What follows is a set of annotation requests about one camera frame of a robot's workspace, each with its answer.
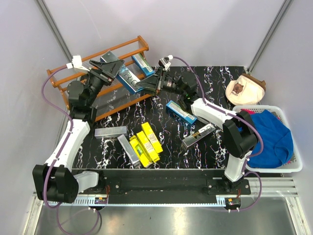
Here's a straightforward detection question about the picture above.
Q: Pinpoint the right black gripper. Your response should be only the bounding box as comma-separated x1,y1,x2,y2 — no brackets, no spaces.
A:
135,67,185,97

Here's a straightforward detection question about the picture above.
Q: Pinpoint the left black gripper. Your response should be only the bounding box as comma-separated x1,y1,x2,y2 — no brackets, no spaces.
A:
85,60,124,106

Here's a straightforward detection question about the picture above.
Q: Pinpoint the blue toothpaste box plain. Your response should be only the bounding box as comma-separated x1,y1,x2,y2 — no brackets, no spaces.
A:
100,51,143,94

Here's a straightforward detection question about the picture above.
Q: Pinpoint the blue toothpaste box with label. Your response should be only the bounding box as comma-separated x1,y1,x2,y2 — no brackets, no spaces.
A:
166,100,198,125

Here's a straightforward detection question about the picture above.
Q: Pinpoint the silver black toothpaste box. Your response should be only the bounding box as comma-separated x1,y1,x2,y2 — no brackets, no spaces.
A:
182,123,216,149

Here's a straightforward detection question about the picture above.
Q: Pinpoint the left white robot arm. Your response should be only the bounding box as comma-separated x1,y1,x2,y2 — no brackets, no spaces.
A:
32,55,124,208

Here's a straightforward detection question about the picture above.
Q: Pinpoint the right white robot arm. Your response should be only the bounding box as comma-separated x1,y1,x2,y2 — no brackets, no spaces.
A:
135,55,264,194

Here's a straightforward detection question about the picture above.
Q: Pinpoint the orange wooden shelf rack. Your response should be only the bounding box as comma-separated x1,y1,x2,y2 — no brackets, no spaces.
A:
46,35,159,122

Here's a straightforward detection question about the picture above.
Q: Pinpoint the yellow toothpaste box right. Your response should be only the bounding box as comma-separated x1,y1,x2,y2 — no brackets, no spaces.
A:
141,122,163,153

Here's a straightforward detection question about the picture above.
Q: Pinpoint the yellow toothpaste box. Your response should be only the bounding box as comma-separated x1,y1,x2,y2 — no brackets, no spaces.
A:
136,131,160,163
141,122,163,153
130,136,152,168

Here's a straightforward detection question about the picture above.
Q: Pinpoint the yellow toothpaste box left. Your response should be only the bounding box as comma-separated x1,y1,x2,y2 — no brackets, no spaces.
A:
130,136,152,168

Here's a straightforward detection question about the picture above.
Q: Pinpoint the silver toothpaste box flat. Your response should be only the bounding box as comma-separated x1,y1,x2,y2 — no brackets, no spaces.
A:
94,126,128,139

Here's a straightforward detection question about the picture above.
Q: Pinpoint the silver toothpaste box angled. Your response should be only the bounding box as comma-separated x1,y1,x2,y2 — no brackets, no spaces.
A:
117,135,140,168

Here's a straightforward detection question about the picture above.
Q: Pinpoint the yellow toothpaste box middle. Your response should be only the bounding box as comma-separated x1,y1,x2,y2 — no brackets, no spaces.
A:
136,131,160,163

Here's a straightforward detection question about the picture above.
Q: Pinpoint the pink cloth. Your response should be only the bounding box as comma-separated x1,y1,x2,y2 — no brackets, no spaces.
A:
241,109,255,115

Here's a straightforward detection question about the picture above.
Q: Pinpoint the blue cloth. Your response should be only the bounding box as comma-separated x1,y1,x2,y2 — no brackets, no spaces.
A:
248,110,293,168

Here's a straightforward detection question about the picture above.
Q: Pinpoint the white plastic basket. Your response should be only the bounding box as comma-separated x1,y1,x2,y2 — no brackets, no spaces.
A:
233,105,303,174

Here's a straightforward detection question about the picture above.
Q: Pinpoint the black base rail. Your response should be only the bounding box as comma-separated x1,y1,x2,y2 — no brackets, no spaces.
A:
83,169,251,206

